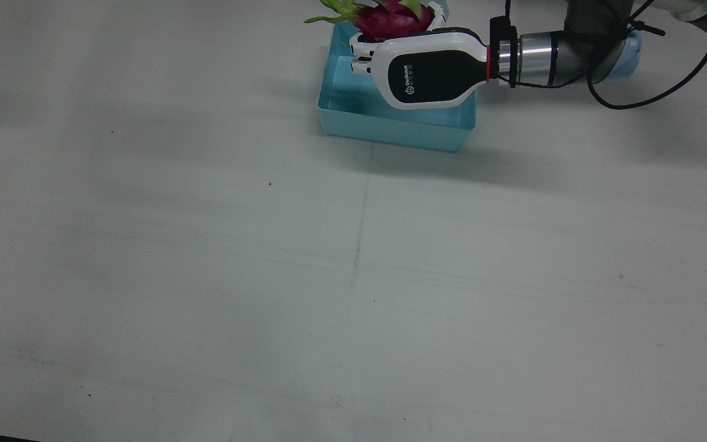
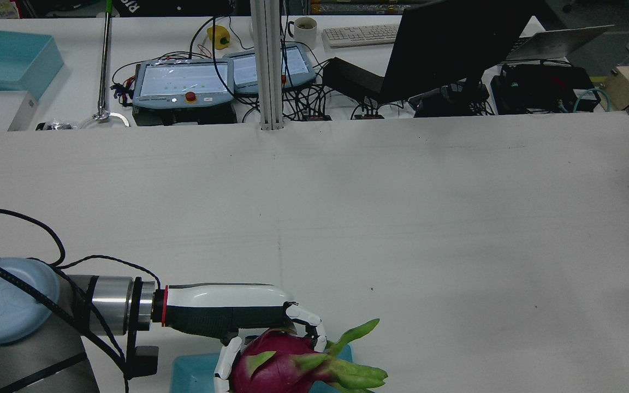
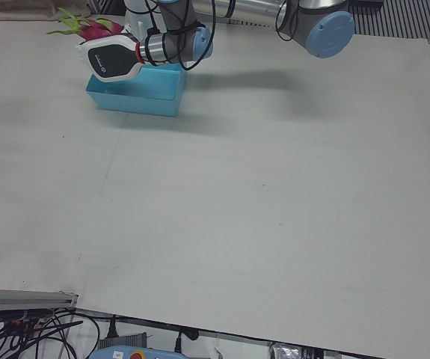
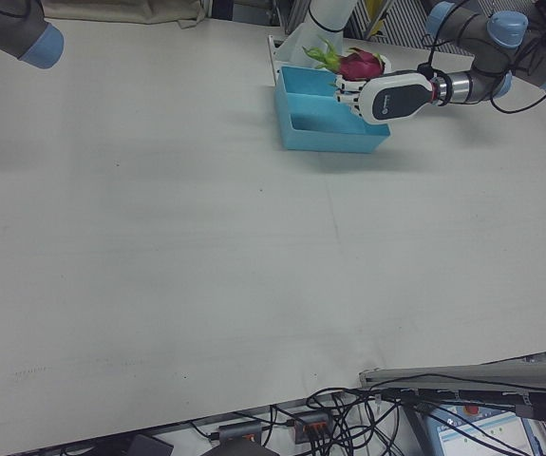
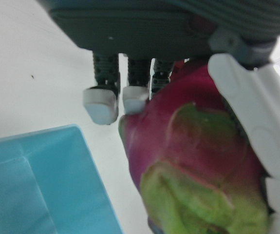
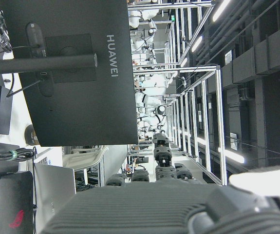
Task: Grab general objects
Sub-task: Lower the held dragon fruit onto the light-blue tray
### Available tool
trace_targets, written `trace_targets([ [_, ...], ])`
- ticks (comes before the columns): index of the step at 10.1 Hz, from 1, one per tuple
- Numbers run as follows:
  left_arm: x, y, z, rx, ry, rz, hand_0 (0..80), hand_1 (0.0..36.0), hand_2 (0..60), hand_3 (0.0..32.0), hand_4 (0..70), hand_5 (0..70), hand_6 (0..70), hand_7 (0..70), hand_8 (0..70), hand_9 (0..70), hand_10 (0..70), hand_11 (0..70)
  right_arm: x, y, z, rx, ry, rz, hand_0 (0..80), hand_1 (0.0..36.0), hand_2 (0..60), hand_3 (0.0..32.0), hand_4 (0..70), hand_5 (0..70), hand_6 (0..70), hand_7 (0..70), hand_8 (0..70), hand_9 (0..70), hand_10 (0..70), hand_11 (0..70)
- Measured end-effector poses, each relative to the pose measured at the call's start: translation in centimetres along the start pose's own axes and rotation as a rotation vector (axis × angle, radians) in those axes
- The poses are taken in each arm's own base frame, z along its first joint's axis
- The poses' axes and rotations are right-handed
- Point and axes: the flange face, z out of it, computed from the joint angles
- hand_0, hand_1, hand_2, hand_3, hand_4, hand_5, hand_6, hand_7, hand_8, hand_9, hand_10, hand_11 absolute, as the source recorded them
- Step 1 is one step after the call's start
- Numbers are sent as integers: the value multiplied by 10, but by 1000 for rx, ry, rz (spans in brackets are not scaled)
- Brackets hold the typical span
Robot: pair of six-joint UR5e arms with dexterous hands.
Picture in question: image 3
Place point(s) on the aluminium profile rail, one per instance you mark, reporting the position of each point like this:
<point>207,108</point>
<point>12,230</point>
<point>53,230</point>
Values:
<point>20,299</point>

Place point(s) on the red dragon fruit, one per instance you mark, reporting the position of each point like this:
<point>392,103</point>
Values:
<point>98,30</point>

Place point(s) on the black power plug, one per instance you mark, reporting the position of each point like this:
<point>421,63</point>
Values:
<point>180,338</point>
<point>113,329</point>

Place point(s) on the black ribbed grille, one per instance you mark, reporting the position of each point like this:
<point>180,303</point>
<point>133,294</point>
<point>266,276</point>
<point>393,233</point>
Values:
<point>405,18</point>

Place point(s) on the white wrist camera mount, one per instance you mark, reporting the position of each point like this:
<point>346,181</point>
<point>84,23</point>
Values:
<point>136,15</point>

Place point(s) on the silver foil bag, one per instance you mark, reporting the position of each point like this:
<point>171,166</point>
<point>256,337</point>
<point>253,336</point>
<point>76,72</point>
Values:
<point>293,351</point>

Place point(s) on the light blue plastic bin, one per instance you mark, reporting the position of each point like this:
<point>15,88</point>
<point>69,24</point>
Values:
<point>143,101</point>

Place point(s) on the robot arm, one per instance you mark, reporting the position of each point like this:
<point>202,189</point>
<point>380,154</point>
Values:
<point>327,33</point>

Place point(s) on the blue teach pendant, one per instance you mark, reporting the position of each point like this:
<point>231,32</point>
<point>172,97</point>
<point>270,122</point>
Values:
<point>125,353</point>

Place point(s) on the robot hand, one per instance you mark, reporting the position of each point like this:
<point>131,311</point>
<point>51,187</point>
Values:
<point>111,60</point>

